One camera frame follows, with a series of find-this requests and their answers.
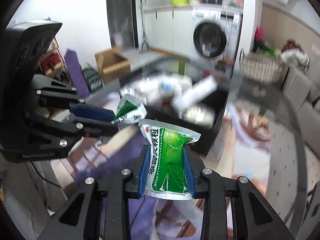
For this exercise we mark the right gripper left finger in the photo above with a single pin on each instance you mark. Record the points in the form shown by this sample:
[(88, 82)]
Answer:
[(98, 201)]

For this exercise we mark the green medicine packet small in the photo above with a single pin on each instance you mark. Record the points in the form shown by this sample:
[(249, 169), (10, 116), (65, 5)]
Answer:
[(130, 110)]

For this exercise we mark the white cabinet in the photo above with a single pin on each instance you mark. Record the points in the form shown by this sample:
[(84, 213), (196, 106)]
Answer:
[(170, 29)]

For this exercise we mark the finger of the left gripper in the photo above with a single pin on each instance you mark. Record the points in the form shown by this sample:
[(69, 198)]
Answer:
[(91, 112), (94, 128)]

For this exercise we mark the anime print table mat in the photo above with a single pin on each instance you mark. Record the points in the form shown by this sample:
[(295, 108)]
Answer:
[(155, 218)]

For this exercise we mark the green medicine packet large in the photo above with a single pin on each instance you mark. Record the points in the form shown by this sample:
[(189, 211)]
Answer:
[(167, 174)]

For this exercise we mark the white washing machine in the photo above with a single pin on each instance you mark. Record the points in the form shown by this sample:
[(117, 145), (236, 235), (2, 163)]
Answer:
[(215, 33)]

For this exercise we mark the striped socks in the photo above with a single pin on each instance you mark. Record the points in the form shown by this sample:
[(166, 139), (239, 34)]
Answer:
[(135, 89)]

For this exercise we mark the wooden shoe rack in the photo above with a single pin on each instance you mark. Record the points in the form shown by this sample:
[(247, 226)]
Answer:
[(52, 64)]

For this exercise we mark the brown cardboard box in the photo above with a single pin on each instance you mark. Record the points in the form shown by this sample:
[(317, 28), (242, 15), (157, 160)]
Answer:
[(111, 64)]

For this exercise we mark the black cardboard box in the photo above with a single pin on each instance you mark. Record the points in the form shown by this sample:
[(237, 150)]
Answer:
[(204, 117)]

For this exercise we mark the purple rolled mat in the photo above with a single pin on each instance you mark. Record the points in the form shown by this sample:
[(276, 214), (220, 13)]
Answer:
[(75, 72)]

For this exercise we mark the grey sofa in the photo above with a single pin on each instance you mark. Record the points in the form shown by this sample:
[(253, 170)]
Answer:
[(302, 90)]

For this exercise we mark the white wicker basket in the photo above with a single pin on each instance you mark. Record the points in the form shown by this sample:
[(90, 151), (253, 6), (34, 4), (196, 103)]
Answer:
[(260, 67)]

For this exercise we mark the white foam sheet roll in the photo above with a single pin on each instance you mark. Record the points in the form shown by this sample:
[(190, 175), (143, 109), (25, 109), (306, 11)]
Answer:
[(195, 94)]

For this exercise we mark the dark green box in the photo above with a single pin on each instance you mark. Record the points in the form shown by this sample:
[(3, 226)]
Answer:
[(92, 79)]

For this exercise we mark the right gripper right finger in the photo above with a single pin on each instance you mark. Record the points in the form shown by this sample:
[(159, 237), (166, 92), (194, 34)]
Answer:
[(252, 215)]

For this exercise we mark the white plush toy blue hat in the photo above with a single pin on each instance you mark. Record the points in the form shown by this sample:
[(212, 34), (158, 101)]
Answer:
[(158, 88)]

